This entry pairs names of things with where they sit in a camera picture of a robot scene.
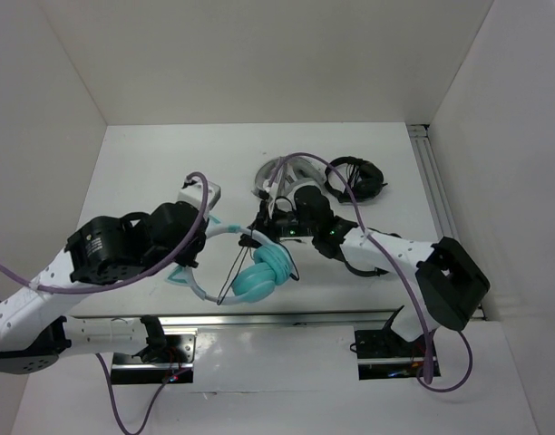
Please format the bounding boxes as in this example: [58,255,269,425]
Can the white grey gaming headset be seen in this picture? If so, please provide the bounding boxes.
[252,157,326,198]

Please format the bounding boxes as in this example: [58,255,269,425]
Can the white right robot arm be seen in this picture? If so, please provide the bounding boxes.
[255,185,491,355]

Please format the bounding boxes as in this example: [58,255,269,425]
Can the black gaming headset with mic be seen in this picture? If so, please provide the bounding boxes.
[324,156,387,204]

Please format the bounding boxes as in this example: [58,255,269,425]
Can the aluminium right side rails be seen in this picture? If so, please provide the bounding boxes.
[407,125,491,332]

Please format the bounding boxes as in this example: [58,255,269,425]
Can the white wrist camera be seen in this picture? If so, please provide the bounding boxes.
[177,180,221,212]
[262,180,283,217]

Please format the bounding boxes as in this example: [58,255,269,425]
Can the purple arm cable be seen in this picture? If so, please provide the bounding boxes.
[266,153,474,392]
[0,170,210,435]

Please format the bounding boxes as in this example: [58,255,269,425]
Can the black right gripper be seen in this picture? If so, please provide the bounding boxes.
[239,199,316,252]

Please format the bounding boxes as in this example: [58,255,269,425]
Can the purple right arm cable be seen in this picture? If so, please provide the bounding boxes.
[266,153,474,392]

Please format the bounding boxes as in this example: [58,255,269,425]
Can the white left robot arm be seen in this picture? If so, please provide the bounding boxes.
[0,201,209,374]

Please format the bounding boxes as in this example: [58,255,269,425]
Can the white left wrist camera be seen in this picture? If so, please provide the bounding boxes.
[177,180,221,212]

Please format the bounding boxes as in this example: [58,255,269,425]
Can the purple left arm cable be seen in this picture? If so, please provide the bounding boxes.
[0,170,210,435]

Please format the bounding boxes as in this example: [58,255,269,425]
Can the black headphone cable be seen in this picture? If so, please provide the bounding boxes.
[216,233,301,307]

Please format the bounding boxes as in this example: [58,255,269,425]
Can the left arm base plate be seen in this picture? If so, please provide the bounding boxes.
[110,327,197,386]

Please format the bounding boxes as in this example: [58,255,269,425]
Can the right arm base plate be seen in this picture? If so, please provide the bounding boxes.
[349,329,426,381]

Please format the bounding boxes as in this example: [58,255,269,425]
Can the thin black headset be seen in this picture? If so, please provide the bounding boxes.
[340,227,406,276]

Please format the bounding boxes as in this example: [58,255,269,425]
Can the aluminium table edge rail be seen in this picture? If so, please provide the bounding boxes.
[68,310,405,332]

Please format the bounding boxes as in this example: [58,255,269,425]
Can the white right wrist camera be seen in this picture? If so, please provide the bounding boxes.
[262,180,283,217]

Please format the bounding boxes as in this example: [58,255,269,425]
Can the teal white cat-ear headphones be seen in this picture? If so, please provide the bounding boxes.
[165,217,295,305]

